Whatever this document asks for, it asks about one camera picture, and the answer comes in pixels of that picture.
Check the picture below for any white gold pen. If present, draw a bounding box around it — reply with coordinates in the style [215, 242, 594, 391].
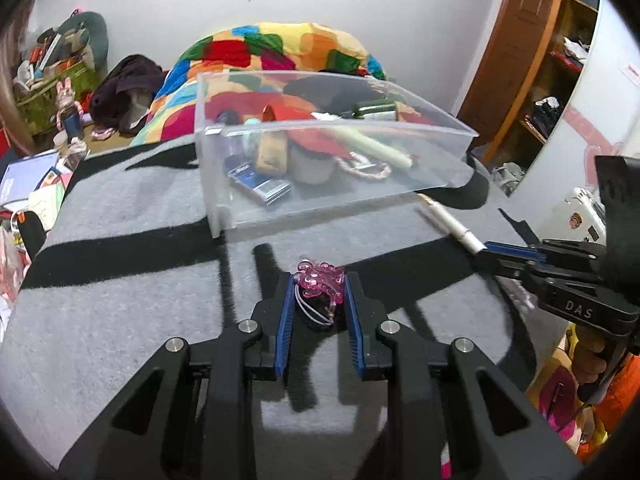
[418, 193, 486, 255]

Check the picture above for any pink bead hair tie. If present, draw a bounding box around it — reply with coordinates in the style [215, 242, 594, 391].
[293, 258, 347, 328]

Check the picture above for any white tape roll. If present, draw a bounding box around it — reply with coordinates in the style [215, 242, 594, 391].
[288, 146, 336, 185]

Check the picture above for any blue white card pack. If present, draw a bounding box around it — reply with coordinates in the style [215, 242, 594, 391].
[227, 162, 292, 206]

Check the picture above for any pink white braided rope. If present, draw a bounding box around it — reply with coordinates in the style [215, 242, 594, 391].
[335, 152, 394, 182]

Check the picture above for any tan rectangular box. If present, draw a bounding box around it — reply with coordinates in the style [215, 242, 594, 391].
[255, 131, 288, 177]

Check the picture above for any long pale green box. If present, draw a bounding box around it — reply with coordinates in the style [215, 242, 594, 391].
[326, 125, 413, 169]

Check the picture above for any red paper envelope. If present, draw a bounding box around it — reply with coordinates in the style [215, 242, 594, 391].
[262, 104, 352, 159]

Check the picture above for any right hand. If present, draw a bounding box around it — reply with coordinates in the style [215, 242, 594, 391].
[572, 325, 608, 385]

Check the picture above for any white suitcase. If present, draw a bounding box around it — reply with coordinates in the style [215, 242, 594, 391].
[537, 188, 606, 245]

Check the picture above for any grey black blanket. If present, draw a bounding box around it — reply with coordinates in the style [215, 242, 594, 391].
[1, 138, 537, 479]

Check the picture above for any clear plastic storage box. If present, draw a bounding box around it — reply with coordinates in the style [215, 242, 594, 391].
[194, 70, 477, 236]

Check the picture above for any black clothing pile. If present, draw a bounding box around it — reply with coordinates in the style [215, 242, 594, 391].
[283, 73, 384, 115]

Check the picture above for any colourful patchwork duvet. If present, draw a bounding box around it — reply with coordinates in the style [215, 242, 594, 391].
[130, 20, 388, 148]

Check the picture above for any dark purple clothing pile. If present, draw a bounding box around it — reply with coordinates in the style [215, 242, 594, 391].
[89, 54, 166, 136]

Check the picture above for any white blue booklet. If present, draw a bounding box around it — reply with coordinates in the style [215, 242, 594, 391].
[1, 150, 58, 211]

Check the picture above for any pink bunny doll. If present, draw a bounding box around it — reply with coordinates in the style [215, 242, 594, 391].
[55, 77, 85, 142]

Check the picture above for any green storage basket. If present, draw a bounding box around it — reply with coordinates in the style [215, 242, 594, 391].
[16, 62, 101, 136]

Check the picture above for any grey plush toy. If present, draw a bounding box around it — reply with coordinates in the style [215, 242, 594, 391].
[58, 11, 108, 72]

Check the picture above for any striped pink curtain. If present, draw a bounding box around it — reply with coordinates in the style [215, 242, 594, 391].
[0, 0, 36, 155]

